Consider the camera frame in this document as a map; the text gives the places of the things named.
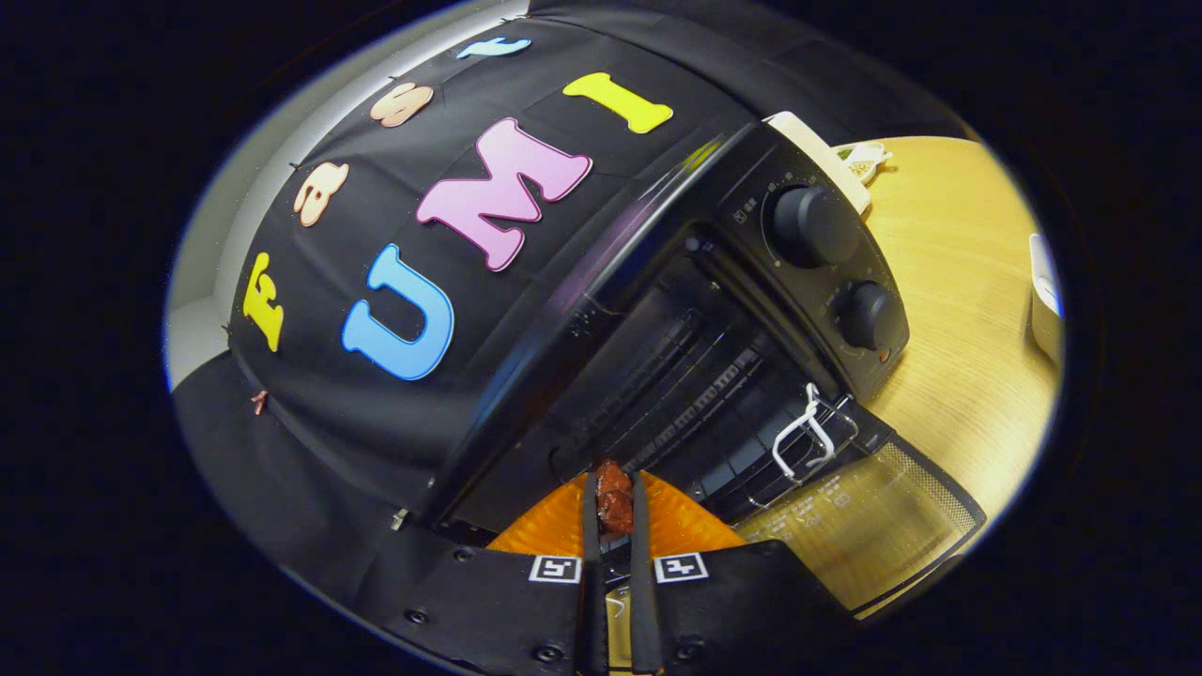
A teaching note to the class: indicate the white food dish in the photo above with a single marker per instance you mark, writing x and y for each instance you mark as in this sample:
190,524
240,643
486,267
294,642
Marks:
1044,310

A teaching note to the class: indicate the silver metal clip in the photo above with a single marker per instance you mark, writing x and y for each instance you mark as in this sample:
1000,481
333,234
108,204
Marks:
399,519

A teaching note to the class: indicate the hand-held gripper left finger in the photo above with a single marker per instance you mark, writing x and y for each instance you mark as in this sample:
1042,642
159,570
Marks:
592,582

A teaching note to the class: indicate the pink clip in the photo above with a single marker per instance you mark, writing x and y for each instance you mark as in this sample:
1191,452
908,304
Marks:
258,402

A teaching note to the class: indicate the white pop-up toaster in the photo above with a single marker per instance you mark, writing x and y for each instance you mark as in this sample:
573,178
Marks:
808,136

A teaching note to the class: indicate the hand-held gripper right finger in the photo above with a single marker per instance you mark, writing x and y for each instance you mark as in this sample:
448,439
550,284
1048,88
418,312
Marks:
643,591

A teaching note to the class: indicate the black backdrop cloth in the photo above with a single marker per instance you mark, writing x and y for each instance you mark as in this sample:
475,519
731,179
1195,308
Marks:
376,422

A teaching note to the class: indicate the brown meat piece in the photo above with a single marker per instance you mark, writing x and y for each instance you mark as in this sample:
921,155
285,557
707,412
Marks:
615,502

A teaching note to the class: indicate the black toaster oven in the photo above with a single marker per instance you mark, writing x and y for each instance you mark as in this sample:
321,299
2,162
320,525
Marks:
817,225

